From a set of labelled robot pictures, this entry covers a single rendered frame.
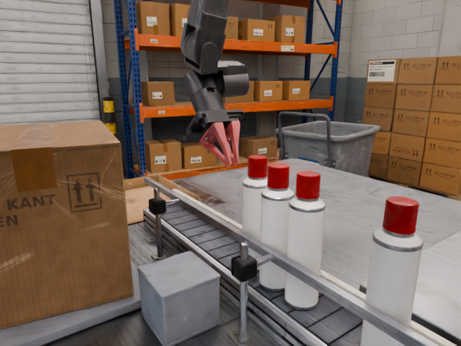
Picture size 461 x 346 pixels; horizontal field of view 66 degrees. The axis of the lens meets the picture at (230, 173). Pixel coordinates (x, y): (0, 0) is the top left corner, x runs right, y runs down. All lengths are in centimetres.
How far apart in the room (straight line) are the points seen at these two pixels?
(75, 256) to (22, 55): 379
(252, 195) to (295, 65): 522
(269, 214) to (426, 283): 30
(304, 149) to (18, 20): 309
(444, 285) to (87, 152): 61
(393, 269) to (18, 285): 51
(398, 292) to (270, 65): 508
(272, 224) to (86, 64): 394
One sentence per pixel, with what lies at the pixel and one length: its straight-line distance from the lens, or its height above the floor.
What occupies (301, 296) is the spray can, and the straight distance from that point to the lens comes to 56.
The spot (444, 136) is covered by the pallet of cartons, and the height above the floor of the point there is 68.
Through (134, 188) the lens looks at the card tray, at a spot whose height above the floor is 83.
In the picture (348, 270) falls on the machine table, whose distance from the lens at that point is 79.
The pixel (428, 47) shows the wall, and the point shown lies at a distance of 573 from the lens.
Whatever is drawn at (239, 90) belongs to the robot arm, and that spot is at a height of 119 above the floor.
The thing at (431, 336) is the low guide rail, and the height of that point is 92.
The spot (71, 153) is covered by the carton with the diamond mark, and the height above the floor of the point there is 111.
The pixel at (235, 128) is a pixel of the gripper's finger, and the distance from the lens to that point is 66.
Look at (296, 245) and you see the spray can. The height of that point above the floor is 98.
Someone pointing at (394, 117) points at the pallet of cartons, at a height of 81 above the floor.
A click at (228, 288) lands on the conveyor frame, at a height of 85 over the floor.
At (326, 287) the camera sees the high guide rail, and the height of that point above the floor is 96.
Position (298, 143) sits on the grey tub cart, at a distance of 285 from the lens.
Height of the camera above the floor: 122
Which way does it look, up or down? 15 degrees down
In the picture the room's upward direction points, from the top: straight up
